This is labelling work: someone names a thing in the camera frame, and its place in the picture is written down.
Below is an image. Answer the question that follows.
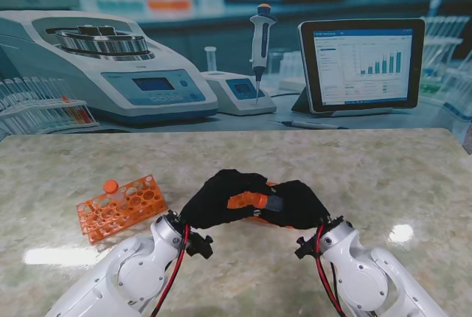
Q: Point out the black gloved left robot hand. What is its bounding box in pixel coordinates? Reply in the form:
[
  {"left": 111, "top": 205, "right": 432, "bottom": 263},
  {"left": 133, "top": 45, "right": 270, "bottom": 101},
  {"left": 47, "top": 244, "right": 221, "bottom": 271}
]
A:
[{"left": 179, "top": 169, "right": 274, "bottom": 231}]

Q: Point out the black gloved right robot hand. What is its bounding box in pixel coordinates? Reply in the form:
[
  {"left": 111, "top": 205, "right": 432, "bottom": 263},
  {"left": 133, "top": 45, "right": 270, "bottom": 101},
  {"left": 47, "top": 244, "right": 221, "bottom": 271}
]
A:
[{"left": 253, "top": 180, "right": 330, "bottom": 231}]

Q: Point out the clear plastic test tube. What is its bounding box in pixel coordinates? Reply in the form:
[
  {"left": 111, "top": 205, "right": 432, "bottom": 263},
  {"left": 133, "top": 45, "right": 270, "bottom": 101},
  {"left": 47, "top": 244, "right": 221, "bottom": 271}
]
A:
[
  {"left": 265, "top": 195, "right": 285, "bottom": 213},
  {"left": 109, "top": 190, "right": 128, "bottom": 212}
]

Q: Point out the orange test tube rack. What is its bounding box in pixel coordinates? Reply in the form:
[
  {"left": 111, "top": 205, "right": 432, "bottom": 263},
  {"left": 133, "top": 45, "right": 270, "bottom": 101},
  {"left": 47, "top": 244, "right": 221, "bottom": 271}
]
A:
[
  {"left": 226, "top": 181, "right": 299, "bottom": 230},
  {"left": 76, "top": 174, "right": 168, "bottom": 245}
]

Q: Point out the printed laboratory backdrop poster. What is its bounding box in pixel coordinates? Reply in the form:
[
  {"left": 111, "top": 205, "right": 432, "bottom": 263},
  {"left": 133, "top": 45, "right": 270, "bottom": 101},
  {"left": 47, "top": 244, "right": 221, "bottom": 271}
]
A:
[{"left": 0, "top": 0, "right": 472, "bottom": 136}]

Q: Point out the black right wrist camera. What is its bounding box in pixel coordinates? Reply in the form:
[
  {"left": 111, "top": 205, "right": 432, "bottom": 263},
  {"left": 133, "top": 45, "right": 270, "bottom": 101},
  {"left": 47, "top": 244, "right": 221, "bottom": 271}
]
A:
[{"left": 294, "top": 236, "right": 320, "bottom": 260}]

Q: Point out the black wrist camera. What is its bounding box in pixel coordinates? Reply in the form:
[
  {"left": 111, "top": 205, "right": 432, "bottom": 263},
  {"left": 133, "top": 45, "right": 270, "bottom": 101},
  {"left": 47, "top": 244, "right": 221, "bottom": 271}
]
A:
[
  {"left": 294, "top": 236, "right": 320, "bottom": 260},
  {"left": 187, "top": 231, "right": 215, "bottom": 259}
]

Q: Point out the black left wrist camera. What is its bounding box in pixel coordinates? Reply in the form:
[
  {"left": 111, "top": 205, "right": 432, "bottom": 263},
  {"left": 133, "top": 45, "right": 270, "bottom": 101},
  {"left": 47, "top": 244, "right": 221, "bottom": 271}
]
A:
[{"left": 187, "top": 231, "right": 215, "bottom": 259}]

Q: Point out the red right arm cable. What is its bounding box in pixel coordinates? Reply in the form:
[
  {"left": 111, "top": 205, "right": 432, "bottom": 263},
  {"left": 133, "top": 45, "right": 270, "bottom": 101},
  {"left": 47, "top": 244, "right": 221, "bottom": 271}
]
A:
[{"left": 315, "top": 225, "right": 347, "bottom": 317}]

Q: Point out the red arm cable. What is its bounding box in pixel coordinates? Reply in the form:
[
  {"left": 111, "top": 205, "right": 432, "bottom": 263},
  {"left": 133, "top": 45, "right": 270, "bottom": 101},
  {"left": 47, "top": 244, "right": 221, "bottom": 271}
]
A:
[
  {"left": 315, "top": 225, "right": 347, "bottom": 317},
  {"left": 149, "top": 224, "right": 191, "bottom": 317}
]

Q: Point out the red left arm cable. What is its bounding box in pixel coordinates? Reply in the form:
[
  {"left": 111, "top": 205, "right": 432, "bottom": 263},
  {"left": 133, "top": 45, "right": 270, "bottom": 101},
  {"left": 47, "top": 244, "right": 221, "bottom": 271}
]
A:
[{"left": 149, "top": 224, "right": 191, "bottom": 317}]

